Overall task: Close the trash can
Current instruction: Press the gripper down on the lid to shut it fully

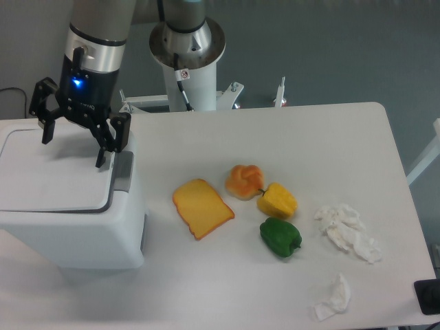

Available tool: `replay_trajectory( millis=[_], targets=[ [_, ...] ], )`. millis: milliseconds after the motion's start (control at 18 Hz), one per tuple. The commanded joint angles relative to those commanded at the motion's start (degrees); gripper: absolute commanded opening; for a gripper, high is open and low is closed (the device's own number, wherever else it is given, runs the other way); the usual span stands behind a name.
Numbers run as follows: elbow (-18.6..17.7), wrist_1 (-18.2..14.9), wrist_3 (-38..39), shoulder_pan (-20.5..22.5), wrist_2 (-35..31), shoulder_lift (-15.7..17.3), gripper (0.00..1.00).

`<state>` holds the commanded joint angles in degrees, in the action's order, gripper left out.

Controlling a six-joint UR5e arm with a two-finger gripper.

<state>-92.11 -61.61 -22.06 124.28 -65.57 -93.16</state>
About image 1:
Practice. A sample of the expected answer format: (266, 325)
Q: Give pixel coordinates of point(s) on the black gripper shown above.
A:
(87, 82)

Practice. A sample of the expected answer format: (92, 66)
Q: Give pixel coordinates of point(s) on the white trash can lid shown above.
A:
(58, 176)

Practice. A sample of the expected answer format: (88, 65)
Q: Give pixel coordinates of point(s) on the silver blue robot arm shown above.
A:
(185, 42)

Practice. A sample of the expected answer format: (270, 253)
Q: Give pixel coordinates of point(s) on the white trash can body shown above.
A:
(108, 238)

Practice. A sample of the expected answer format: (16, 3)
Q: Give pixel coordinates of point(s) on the toy bread slice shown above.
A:
(201, 207)

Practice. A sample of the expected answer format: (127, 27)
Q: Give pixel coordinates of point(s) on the orange toy bread roll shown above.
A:
(245, 181)

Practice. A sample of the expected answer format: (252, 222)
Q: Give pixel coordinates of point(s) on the yellow toy bell pepper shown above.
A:
(277, 201)

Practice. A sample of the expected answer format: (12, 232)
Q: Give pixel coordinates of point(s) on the green toy bell pepper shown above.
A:
(280, 236)

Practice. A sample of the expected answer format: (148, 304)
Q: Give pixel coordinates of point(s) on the large crumpled white tissue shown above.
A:
(344, 228)

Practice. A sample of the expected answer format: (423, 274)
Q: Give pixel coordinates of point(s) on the small crumpled white tissue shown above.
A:
(338, 301)

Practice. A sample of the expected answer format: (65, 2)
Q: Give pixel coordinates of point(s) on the black device at edge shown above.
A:
(427, 292)

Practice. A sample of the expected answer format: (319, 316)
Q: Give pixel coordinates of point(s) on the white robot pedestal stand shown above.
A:
(187, 90)

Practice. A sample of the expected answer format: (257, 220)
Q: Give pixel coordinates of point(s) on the white frame bar right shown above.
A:
(429, 154)

